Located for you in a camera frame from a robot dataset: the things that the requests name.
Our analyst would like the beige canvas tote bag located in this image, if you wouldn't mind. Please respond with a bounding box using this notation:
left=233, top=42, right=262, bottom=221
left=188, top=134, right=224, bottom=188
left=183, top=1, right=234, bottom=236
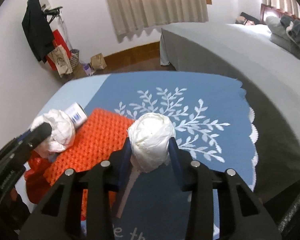
left=47, top=45, right=72, bottom=77

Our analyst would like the beige left window curtain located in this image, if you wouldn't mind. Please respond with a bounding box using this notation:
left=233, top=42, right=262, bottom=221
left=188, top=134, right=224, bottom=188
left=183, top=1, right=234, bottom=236
left=107, top=0, right=209, bottom=36

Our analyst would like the orange foam net sleeve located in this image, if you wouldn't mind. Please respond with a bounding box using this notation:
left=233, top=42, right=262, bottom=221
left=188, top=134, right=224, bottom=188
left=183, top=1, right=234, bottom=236
left=43, top=108, right=135, bottom=221

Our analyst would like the white tissue ball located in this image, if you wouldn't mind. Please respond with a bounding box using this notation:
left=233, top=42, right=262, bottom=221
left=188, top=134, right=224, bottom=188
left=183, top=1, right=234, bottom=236
left=127, top=113, right=176, bottom=173

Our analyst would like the folded grey blanket stack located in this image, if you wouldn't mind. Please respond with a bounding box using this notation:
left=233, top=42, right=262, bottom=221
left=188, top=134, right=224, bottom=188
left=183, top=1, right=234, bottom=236
left=266, top=15, right=300, bottom=59

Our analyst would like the brown paper bag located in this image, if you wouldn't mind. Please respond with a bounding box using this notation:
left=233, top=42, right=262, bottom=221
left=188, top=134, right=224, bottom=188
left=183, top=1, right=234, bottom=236
left=90, top=53, right=107, bottom=70

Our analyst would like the red hanging bag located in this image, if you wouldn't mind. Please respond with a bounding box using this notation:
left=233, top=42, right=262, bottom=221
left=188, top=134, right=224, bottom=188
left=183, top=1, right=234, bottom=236
left=46, top=29, right=72, bottom=71

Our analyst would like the blue patterned tablecloth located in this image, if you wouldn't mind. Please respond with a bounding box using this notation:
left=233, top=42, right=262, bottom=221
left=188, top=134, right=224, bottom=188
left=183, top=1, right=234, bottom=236
left=33, top=72, right=258, bottom=239

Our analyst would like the white plastic bag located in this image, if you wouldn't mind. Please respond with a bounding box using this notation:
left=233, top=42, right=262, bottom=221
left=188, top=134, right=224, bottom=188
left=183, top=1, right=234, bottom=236
left=30, top=109, right=76, bottom=159

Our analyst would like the white medicine box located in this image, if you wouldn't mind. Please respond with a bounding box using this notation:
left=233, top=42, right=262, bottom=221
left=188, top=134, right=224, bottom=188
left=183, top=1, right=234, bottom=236
left=65, top=102, right=88, bottom=129

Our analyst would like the wooden headboard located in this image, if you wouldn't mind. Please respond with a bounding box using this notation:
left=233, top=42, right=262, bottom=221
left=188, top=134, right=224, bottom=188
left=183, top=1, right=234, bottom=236
left=260, top=3, right=300, bottom=24

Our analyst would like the red plastic bag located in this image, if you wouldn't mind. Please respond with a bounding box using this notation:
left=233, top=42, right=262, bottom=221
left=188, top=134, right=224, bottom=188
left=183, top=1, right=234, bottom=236
left=24, top=151, right=51, bottom=204

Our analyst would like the grey bed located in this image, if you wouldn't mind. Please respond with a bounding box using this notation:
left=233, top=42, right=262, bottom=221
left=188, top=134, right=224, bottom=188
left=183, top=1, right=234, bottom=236
left=160, top=22, right=300, bottom=202

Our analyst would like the black hanging coat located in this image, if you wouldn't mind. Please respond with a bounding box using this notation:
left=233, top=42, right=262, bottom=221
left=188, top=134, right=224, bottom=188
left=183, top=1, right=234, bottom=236
left=21, top=0, right=55, bottom=63

